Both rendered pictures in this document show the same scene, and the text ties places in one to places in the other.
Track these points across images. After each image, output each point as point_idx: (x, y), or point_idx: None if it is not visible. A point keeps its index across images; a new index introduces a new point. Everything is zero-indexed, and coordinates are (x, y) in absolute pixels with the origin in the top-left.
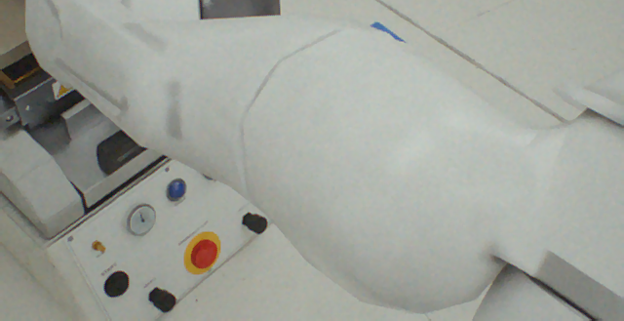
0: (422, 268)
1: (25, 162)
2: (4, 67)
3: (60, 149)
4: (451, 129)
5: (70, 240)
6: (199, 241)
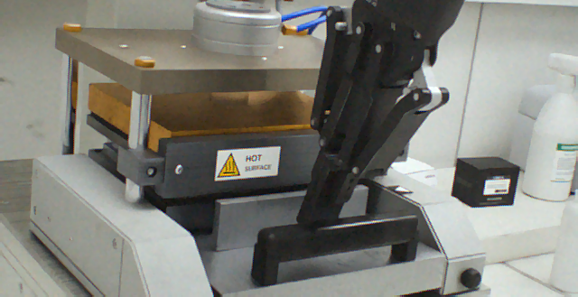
0: None
1: (153, 230)
2: (163, 122)
3: (200, 255)
4: None
5: None
6: None
